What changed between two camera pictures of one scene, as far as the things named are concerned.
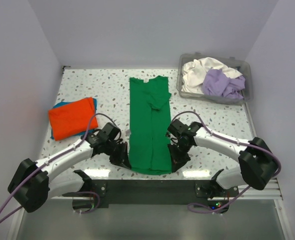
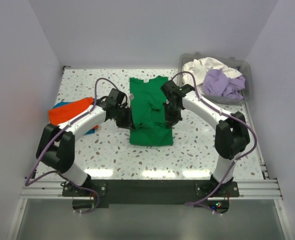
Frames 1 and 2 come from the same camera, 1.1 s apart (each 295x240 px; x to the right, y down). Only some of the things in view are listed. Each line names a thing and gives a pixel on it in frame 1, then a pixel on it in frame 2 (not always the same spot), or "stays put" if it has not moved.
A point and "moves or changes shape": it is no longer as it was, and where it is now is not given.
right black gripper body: (176, 150) → (171, 117)
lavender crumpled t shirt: (216, 82) stays put
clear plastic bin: (214, 79) stays put
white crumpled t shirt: (194, 73) stays put
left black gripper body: (116, 152) → (128, 120)
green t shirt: (150, 126) moves or changes shape
